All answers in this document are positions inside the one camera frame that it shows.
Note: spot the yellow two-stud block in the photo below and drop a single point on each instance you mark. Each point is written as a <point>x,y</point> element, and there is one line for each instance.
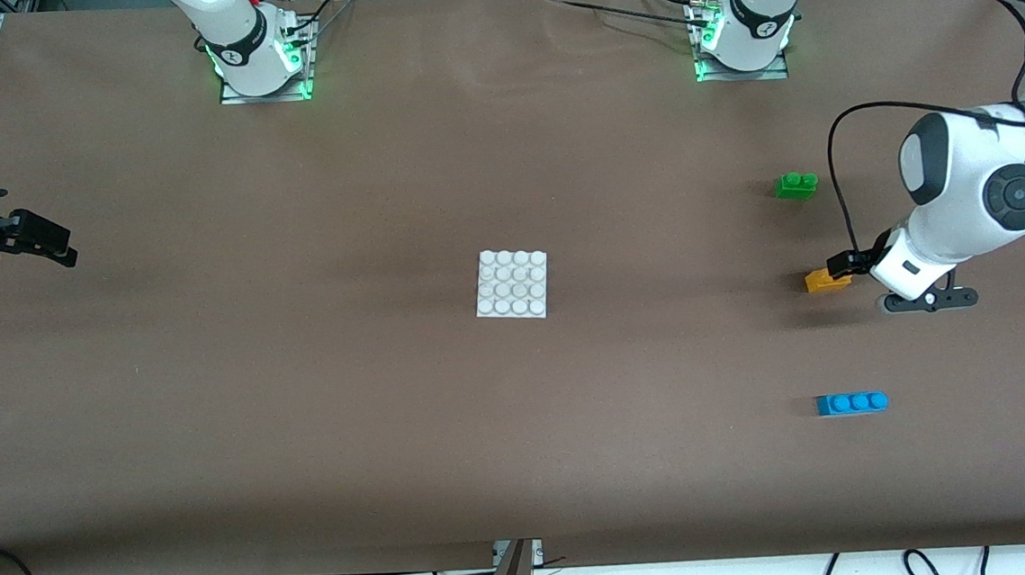
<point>819,282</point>

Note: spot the blue three-stud block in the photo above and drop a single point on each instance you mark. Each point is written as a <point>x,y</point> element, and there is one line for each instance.
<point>850,404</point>

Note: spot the white studded base plate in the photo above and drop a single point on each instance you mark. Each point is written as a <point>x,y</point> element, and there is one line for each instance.
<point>512,286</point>

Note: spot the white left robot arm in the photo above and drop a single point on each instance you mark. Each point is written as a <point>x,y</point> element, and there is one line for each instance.
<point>965,184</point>

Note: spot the green two-stud block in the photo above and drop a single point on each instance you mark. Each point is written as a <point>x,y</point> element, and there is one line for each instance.
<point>794,187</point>

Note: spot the small metal bracket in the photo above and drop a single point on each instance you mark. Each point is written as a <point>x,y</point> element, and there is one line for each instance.
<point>535,552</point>

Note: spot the brown table cover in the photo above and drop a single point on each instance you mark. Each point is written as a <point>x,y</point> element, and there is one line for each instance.
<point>303,383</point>

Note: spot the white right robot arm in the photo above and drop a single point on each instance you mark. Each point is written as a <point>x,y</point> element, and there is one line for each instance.
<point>233,36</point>

